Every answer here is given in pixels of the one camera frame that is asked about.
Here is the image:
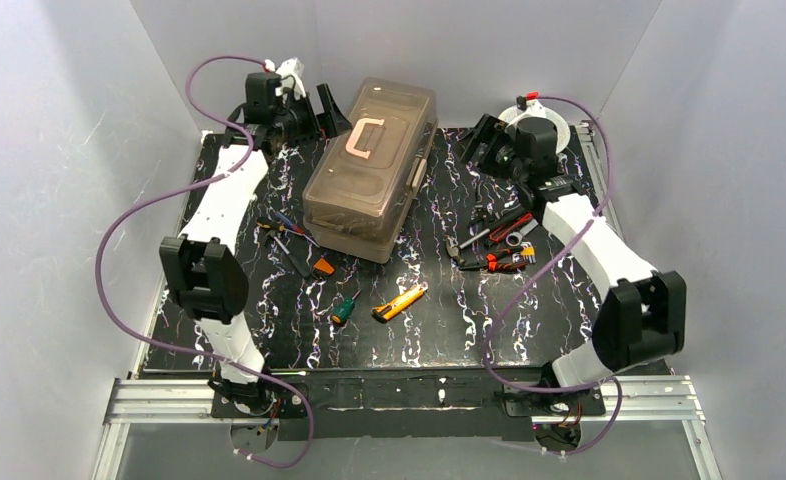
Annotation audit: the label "translucent brown beige tool box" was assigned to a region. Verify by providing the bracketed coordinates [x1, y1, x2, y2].
[302, 77, 437, 264]

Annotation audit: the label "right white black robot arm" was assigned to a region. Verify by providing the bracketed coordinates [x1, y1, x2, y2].
[462, 114, 687, 404]

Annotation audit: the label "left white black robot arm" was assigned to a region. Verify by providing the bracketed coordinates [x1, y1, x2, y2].
[159, 72, 352, 410]

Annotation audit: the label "red black cutter tool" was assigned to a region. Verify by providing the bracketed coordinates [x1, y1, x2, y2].
[487, 211, 533, 244]

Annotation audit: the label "orange black scraper tool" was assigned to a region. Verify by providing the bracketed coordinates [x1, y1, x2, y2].
[266, 231, 335, 279]

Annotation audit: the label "white filament spool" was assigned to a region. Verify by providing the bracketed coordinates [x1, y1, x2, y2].
[497, 100, 570, 161]

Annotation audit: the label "silver wrench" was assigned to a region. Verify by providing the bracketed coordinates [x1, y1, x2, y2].
[459, 224, 516, 248]

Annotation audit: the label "orange black pliers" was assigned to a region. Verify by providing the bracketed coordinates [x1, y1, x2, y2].
[458, 243, 535, 273]

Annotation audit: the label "blue red screwdriver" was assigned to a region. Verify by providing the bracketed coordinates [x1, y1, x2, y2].
[256, 211, 319, 247]

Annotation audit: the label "black marbled table mat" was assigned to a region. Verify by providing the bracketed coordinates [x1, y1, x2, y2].
[139, 125, 651, 374]

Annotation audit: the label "yellow black utility knife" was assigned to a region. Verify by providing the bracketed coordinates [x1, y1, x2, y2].
[371, 282, 428, 324]

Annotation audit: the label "green stubby screwdriver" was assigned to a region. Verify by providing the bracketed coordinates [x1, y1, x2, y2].
[330, 290, 361, 327]

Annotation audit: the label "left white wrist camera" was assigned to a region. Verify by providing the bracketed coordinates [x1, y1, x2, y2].
[264, 57, 306, 99]

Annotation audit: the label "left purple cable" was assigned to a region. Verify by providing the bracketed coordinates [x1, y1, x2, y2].
[94, 55, 316, 468]

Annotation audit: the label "purple cable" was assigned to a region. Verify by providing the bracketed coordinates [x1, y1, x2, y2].
[482, 94, 624, 458]
[94, 55, 316, 468]

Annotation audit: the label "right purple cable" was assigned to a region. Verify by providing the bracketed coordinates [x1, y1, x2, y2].
[482, 94, 624, 458]

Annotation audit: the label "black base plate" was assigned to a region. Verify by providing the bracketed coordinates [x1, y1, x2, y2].
[209, 367, 606, 444]

